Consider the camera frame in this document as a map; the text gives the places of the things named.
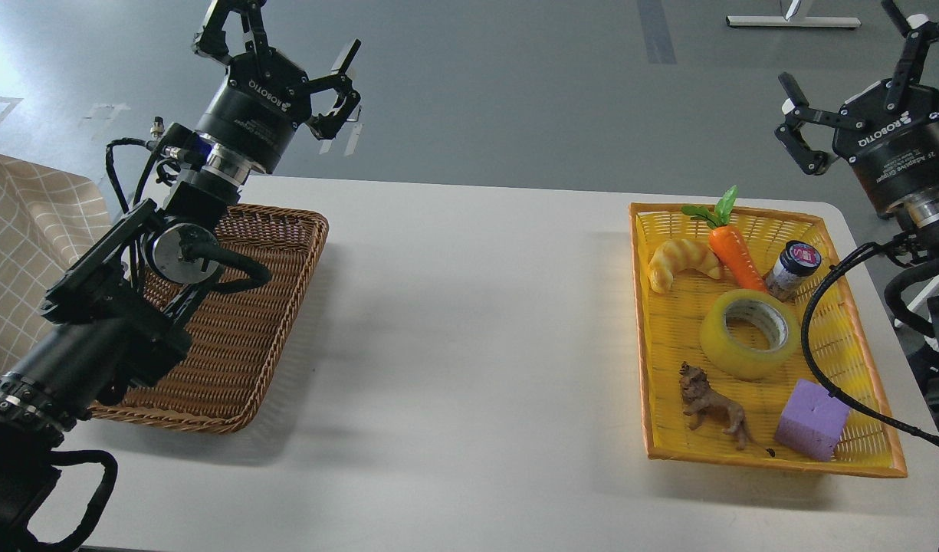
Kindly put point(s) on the yellow tape roll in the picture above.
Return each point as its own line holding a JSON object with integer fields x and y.
{"x": 748, "y": 334}

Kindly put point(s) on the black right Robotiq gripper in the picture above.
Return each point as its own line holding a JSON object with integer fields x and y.
{"x": 888, "y": 133}

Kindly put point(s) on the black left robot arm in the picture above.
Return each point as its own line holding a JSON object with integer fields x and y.
{"x": 119, "y": 313}

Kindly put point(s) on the brown wicker basket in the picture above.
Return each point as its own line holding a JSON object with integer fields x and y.
{"x": 237, "y": 339}

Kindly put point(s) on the yellow plastic basket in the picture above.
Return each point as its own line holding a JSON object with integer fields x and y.
{"x": 668, "y": 328}

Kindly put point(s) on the purple foam cube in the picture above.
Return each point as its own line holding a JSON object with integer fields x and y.
{"x": 812, "y": 421}

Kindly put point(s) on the beige checkered cloth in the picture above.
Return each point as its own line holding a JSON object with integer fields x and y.
{"x": 48, "y": 219}

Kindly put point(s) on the small dark jar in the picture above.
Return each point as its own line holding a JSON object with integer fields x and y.
{"x": 797, "y": 261}

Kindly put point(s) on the toy croissant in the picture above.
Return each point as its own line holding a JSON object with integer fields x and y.
{"x": 672, "y": 257}

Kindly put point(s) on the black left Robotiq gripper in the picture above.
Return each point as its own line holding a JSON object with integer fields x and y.
{"x": 251, "y": 112}

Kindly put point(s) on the brown toy lion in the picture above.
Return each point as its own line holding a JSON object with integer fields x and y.
{"x": 701, "y": 400}

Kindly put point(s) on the orange toy carrot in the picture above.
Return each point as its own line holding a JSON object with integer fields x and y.
{"x": 727, "y": 242}

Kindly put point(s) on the white stand base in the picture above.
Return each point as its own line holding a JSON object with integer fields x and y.
{"x": 793, "y": 14}

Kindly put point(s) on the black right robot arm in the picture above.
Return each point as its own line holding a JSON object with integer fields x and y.
{"x": 912, "y": 295}

